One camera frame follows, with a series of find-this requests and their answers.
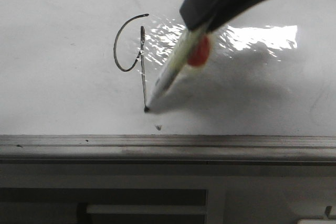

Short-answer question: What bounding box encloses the white whiteboard marker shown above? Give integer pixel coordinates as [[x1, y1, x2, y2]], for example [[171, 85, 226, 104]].
[[144, 22, 211, 112]]

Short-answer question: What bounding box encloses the white whiteboard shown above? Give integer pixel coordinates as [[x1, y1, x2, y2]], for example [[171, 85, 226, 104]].
[[1, 0, 335, 136]]

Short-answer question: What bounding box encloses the aluminium whiteboard tray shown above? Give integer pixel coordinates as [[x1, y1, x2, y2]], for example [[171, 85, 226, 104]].
[[1, 135, 335, 163]]

